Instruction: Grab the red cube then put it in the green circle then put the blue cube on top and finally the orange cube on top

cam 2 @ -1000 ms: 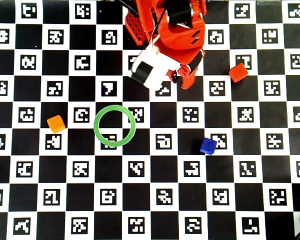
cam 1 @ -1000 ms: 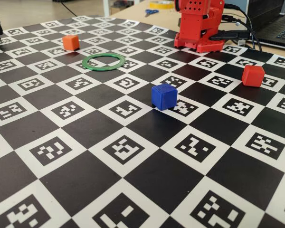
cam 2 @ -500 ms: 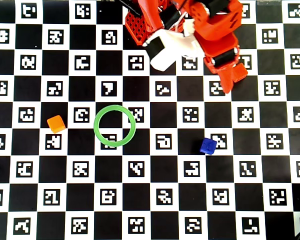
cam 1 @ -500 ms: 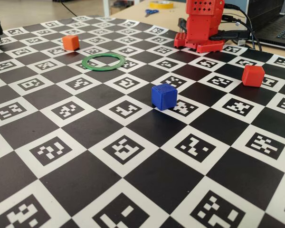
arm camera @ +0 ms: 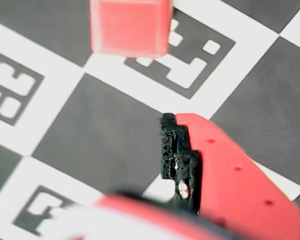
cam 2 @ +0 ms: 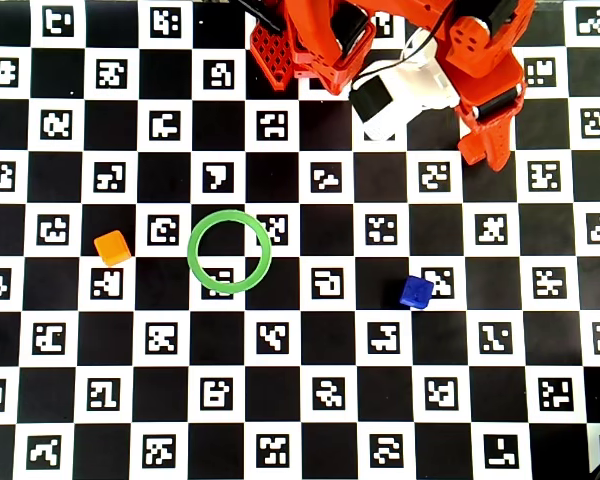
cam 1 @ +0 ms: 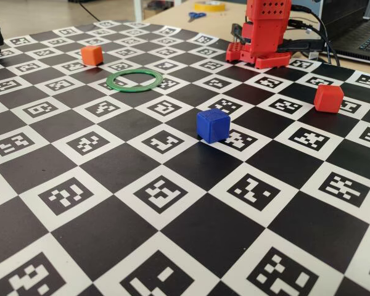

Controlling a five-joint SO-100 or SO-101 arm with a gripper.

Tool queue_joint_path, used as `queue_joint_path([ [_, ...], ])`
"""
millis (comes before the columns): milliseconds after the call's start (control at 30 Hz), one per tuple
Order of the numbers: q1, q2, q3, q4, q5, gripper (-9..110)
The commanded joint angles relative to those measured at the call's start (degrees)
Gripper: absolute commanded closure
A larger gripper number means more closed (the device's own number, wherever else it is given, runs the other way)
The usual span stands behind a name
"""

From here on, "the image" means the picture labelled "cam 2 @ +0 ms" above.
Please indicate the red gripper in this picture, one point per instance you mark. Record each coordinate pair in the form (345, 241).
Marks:
(498, 106)

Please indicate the blue cube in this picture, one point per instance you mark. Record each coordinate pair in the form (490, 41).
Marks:
(416, 292)

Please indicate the orange cube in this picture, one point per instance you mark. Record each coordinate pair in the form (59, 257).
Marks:
(112, 247)

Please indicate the red robot arm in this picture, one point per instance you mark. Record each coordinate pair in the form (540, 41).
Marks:
(320, 50)

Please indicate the black rod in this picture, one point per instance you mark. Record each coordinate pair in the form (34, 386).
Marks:
(257, 13)

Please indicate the black white marker checkerboard mat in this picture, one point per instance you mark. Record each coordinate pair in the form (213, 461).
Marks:
(300, 350)

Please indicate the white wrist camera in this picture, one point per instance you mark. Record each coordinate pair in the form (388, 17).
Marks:
(420, 85)

